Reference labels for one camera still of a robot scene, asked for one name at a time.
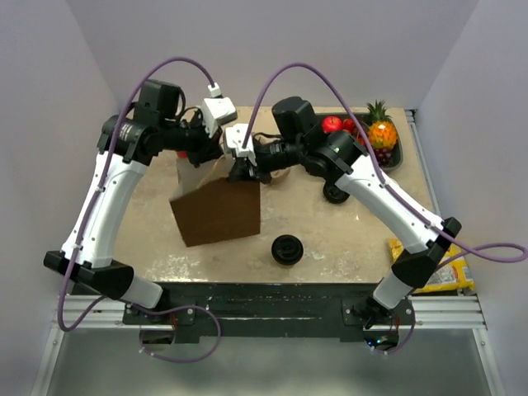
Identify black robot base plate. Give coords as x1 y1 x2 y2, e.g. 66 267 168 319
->
120 282 415 347

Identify grey fruit tray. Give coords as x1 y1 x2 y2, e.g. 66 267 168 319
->
316 112 403 172

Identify yellow snack bag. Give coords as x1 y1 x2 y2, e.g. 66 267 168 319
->
387 238 475 294

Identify brown paper bag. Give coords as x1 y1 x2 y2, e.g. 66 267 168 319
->
170 158 261 248

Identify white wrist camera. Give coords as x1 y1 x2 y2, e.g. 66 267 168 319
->
224 123 257 166
200 82 238 139

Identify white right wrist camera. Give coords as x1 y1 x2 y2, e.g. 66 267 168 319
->
224 123 257 166

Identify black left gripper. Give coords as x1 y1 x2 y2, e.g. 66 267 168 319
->
160 107 225 167

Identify red apple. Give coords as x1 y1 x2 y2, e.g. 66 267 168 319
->
322 115 343 134

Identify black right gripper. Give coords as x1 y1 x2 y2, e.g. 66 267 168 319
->
228 139 306 186

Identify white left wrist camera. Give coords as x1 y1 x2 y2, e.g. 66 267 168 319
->
200 82 238 139

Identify aluminium frame rail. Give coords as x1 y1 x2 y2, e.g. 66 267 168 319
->
63 295 487 330

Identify black coffee cup lid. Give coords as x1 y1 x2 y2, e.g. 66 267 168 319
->
271 234 304 266

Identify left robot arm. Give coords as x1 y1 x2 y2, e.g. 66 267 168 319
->
43 79 237 323

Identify pineapple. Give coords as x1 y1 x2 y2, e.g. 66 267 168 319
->
366 100 398 150

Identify bunch of dark red grapes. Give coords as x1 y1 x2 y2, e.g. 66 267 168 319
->
374 148 393 167

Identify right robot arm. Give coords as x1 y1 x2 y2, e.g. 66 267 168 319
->
224 97 461 328

